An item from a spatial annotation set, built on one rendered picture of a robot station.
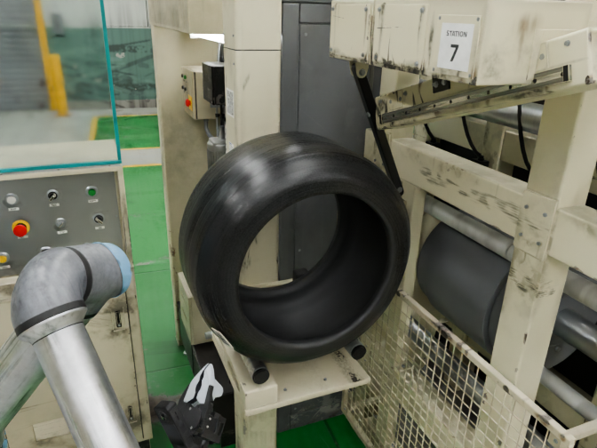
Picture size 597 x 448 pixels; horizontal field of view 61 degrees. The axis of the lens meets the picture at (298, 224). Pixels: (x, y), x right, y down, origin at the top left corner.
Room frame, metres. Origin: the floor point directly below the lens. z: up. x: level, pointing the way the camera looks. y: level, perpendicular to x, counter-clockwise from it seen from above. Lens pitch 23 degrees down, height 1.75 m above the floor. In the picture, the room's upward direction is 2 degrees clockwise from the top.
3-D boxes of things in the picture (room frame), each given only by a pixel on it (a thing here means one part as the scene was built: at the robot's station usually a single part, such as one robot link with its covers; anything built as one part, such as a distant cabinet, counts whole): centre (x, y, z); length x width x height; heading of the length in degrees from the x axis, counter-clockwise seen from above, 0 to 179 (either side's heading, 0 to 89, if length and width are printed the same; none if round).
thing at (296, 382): (1.25, 0.02, 0.80); 0.37 x 0.36 x 0.02; 113
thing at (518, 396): (1.17, -0.37, 0.65); 0.90 x 0.02 x 0.70; 23
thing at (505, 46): (1.25, -0.30, 1.71); 0.61 x 0.25 x 0.15; 23
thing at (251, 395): (1.20, 0.15, 0.84); 0.36 x 0.09 x 0.06; 23
